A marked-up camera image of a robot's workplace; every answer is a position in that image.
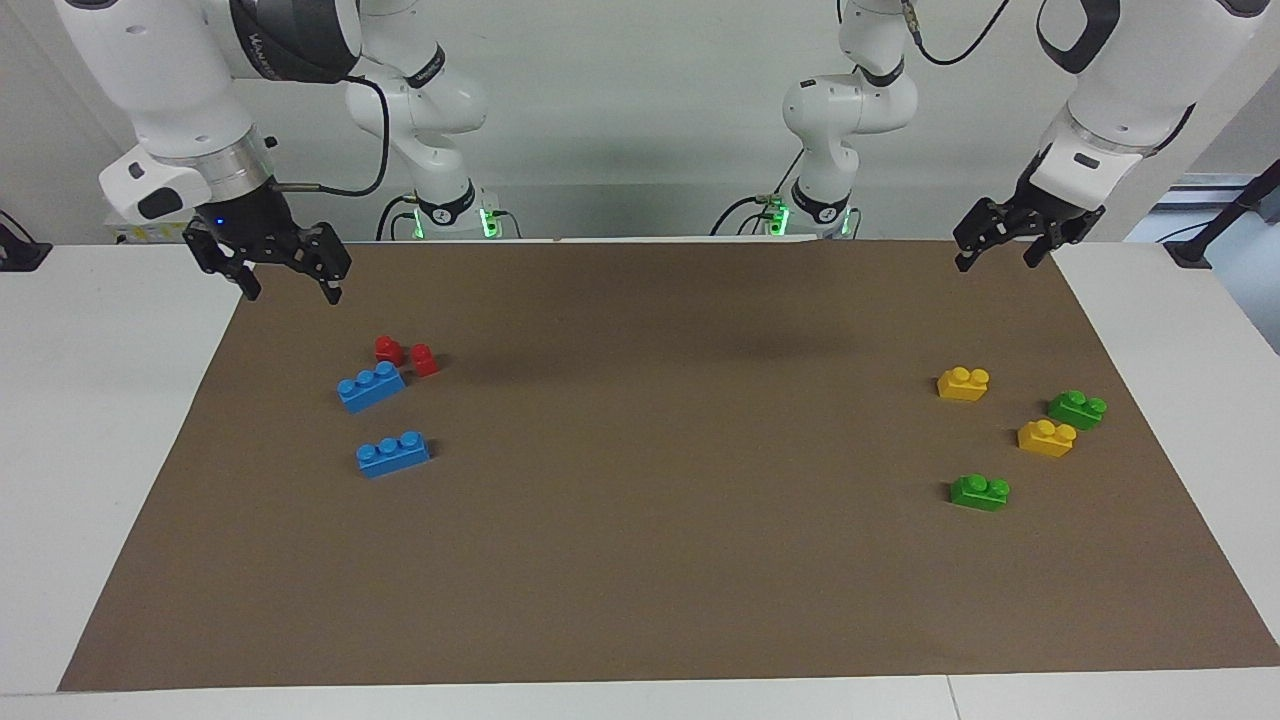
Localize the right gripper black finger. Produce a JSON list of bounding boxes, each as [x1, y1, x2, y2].
[[298, 222, 354, 306], [183, 225, 263, 302]]

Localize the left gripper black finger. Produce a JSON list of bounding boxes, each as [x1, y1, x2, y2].
[[953, 198, 1013, 274], [1024, 222, 1067, 269]]

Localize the blue three-stud toy block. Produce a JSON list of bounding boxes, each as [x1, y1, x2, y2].
[[356, 431, 432, 479], [336, 361, 408, 414]]

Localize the green two-stud toy block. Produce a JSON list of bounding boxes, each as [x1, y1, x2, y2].
[[1047, 389, 1108, 432], [949, 474, 1011, 513]]

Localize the yellow two-stud toy block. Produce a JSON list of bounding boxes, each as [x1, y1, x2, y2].
[[936, 366, 991, 402], [1016, 419, 1078, 459]]

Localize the white power strip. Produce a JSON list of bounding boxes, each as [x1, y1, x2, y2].
[[108, 218, 196, 246]]

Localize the black table clamp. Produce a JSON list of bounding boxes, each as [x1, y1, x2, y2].
[[0, 210, 53, 273]]

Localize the brown table mat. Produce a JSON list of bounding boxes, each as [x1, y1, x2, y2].
[[57, 238, 1280, 693]]

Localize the black right base cable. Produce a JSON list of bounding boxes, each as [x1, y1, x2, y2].
[[375, 194, 419, 242]]

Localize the black base cable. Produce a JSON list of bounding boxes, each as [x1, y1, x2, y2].
[[709, 150, 807, 237], [375, 194, 419, 242]]

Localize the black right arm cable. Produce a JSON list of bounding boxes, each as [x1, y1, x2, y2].
[[270, 75, 390, 198]]

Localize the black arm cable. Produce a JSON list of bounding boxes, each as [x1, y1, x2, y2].
[[903, 0, 1011, 67], [270, 75, 390, 198]]

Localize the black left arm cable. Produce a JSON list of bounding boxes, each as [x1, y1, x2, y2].
[[903, 0, 1011, 67]]

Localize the black camera stand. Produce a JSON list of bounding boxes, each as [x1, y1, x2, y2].
[[1165, 160, 1280, 269]]

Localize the black left base cable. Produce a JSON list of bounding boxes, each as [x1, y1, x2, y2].
[[709, 150, 807, 237]]

